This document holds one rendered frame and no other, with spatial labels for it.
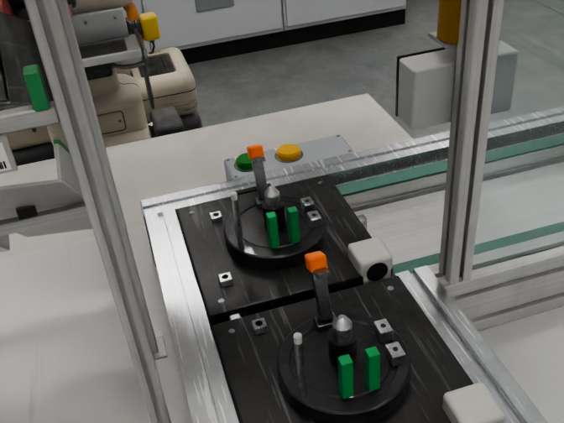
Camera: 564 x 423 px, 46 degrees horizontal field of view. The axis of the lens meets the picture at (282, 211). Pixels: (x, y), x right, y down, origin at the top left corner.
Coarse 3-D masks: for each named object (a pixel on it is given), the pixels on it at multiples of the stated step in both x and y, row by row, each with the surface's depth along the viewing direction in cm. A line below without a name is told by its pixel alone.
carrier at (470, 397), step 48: (384, 288) 81; (240, 336) 76; (288, 336) 73; (336, 336) 67; (384, 336) 71; (432, 336) 74; (240, 384) 70; (288, 384) 67; (336, 384) 67; (384, 384) 67; (432, 384) 69; (480, 384) 66
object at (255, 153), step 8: (256, 144) 92; (248, 152) 91; (256, 152) 91; (256, 160) 89; (264, 160) 90; (256, 168) 92; (256, 176) 92; (264, 176) 92; (256, 184) 93; (264, 184) 92
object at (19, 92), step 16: (0, 16) 53; (0, 32) 52; (16, 32) 56; (32, 32) 61; (0, 48) 52; (16, 48) 56; (32, 48) 60; (0, 64) 52; (16, 64) 55; (32, 64) 59; (0, 80) 52; (16, 80) 54; (0, 96) 52; (16, 96) 54
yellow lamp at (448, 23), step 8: (440, 0) 66; (448, 0) 65; (456, 0) 64; (440, 8) 67; (448, 8) 65; (456, 8) 65; (440, 16) 67; (448, 16) 66; (456, 16) 65; (440, 24) 67; (448, 24) 66; (456, 24) 66; (440, 32) 68; (448, 32) 67; (456, 32) 66; (448, 40) 67; (456, 40) 67
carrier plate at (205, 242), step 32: (256, 192) 100; (288, 192) 100; (320, 192) 99; (192, 224) 95; (224, 224) 94; (352, 224) 92; (192, 256) 89; (224, 256) 88; (224, 288) 83; (256, 288) 83; (288, 288) 82; (224, 320) 80
